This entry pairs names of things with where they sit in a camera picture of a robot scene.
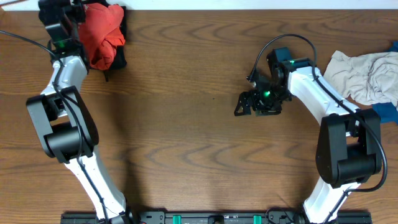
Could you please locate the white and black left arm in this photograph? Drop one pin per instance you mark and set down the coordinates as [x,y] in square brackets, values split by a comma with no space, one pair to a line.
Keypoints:
[65,128]

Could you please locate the folded black shirt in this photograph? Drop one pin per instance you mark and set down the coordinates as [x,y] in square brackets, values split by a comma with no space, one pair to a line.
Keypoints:
[119,46]

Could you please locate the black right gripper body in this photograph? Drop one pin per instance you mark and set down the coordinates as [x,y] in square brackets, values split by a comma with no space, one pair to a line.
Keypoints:
[268,101]

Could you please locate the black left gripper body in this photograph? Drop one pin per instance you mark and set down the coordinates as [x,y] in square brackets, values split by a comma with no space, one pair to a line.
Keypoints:
[74,19]

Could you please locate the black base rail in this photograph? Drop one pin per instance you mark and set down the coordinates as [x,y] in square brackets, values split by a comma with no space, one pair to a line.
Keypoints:
[271,216]

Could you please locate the blue cloth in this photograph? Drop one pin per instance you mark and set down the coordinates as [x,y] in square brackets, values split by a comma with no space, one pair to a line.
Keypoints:
[385,112]

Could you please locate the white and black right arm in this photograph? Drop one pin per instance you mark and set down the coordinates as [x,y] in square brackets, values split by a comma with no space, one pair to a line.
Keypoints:
[349,149]

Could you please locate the beige crumpled shirt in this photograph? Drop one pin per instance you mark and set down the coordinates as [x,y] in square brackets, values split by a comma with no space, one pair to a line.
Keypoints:
[367,79]

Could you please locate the orange red t-shirt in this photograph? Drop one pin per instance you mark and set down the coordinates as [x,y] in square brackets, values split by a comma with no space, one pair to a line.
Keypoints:
[101,34]

